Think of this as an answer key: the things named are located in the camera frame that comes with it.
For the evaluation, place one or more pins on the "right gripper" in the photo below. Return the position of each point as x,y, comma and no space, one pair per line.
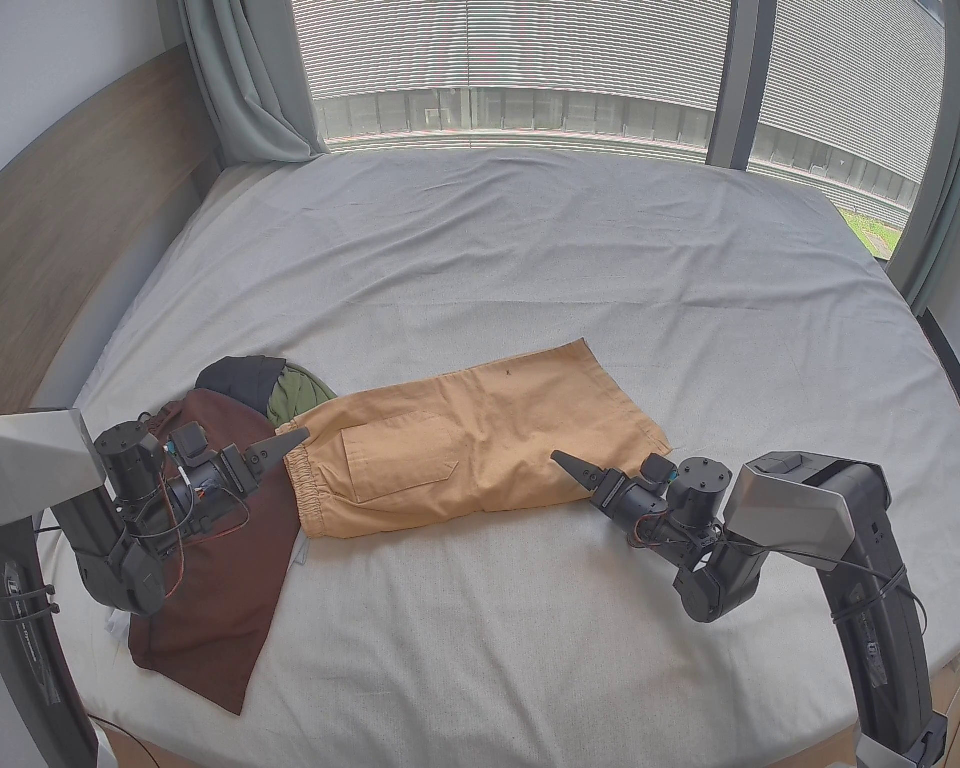
626,502

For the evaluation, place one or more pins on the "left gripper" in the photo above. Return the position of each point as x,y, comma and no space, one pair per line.
221,484

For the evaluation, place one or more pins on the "tan shorts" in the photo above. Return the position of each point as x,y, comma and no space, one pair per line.
487,435

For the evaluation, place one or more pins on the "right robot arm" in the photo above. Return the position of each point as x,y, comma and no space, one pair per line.
810,495

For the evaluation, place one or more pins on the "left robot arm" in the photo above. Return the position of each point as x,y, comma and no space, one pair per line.
45,465

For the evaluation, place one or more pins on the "bed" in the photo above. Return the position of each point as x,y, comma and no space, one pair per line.
525,225

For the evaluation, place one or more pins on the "black garment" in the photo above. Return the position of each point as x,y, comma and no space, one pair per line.
232,379

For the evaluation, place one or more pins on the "green garment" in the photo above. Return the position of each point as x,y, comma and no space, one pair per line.
300,397

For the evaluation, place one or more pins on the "brown garment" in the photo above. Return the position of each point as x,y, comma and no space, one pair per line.
202,600

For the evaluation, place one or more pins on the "grey-green curtain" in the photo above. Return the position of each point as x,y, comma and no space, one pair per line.
240,90
941,187

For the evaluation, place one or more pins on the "window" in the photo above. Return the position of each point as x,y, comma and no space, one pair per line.
739,75

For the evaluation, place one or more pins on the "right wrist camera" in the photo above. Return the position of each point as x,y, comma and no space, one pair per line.
660,471

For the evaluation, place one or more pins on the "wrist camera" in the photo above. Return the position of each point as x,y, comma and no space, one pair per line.
189,442
660,471

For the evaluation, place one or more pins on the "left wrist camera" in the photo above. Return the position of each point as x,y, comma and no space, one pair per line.
189,442

